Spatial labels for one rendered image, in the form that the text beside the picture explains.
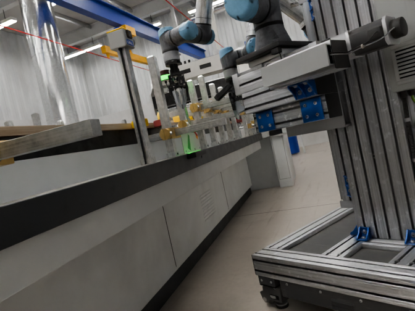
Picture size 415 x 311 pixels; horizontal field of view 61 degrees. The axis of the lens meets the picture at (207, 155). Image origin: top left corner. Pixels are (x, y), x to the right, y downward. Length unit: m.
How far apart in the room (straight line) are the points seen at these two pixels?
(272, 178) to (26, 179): 3.64
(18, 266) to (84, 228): 0.23
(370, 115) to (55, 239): 1.12
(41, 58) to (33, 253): 5.34
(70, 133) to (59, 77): 5.37
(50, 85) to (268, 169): 3.53
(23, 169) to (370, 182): 1.21
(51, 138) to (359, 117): 1.11
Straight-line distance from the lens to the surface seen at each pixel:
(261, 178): 4.52
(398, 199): 1.47
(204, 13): 1.69
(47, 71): 6.04
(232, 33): 11.25
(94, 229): 1.05
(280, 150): 4.32
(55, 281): 1.23
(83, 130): 0.65
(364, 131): 1.46
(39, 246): 0.90
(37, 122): 2.60
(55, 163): 1.28
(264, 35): 1.46
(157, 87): 1.63
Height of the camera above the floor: 0.74
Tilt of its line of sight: 2 degrees down
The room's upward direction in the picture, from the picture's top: 12 degrees counter-clockwise
